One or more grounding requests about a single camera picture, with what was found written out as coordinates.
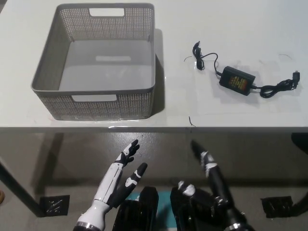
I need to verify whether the grey perforated plastic basket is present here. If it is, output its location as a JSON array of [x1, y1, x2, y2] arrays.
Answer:
[[30, 2, 157, 121]]

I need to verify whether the black and teal robot body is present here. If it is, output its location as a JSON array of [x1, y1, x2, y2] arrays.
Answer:
[[113, 186, 231, 231]]

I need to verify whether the black power adapter with cord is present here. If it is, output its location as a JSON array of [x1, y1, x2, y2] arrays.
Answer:
[[192, 41, 300, 99]]

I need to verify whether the white and black right hand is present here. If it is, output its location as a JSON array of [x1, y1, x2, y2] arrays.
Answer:
[[177, 141, 230, 205]]

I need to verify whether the white and black left hand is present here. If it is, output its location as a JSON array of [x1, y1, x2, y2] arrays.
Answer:
[[76, 139, 148, 228]]

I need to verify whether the dark grey table leg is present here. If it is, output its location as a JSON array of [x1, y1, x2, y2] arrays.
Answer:
[[0, 156, 41, 217], [292, 192, 308, 215]]

